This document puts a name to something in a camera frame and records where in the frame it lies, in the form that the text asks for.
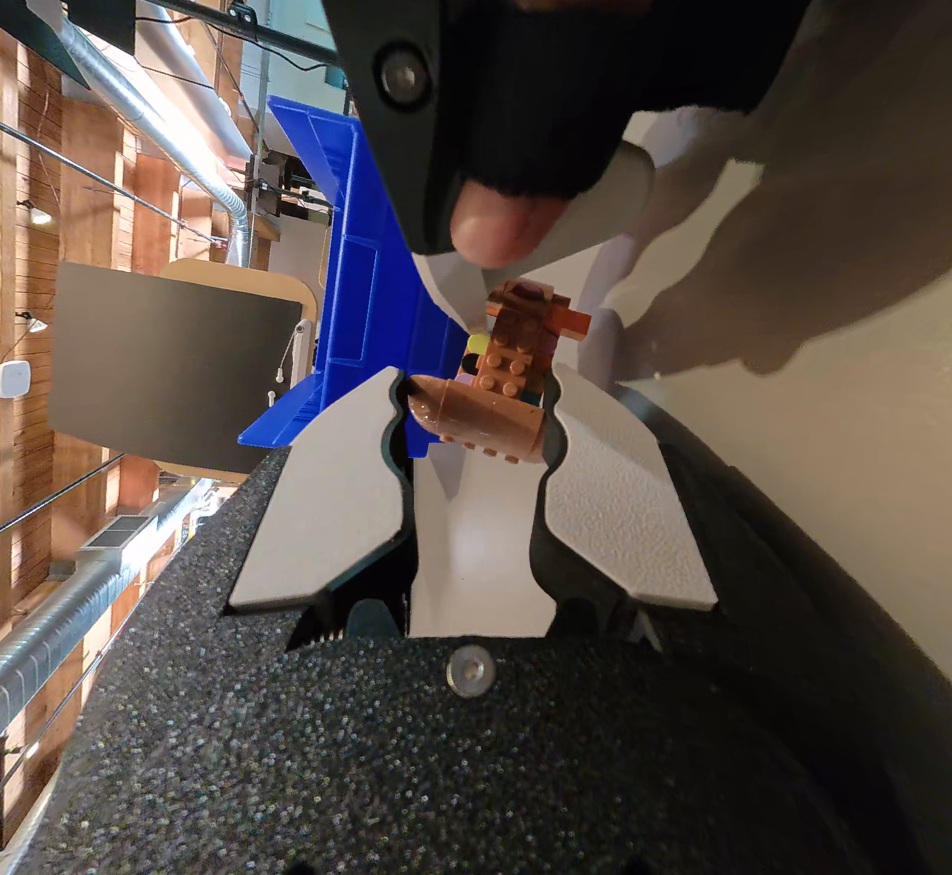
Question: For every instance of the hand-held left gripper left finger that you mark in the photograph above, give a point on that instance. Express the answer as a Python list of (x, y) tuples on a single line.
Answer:
[(327, 518)]

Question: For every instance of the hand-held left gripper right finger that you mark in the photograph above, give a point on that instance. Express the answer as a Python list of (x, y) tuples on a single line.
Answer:
[(625, 518)]

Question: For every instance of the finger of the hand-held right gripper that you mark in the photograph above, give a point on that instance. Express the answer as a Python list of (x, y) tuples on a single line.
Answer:
[(454, 287)]

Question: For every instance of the blue plastic bin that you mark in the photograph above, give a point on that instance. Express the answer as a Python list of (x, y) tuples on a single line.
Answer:
[(357, 280)]

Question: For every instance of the brown brick-built toy animal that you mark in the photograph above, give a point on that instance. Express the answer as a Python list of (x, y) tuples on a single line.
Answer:
[(498, 384)]

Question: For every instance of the black wood-edged divider panel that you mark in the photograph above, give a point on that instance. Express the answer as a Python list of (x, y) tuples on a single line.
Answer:
[(178, 361)]

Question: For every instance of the black tripod stand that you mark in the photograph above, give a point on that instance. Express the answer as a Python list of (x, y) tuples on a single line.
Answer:
[(223, 16)]

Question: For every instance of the white ceiling access point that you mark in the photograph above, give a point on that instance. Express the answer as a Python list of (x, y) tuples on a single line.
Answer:
[(15, 379)]

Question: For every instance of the white metal frame rail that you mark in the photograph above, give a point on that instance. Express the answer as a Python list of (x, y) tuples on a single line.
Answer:
[(297, 354)]

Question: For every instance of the silver ventilation duct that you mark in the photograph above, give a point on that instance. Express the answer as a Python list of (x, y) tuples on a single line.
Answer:
[(163, 116), (67, 629)]

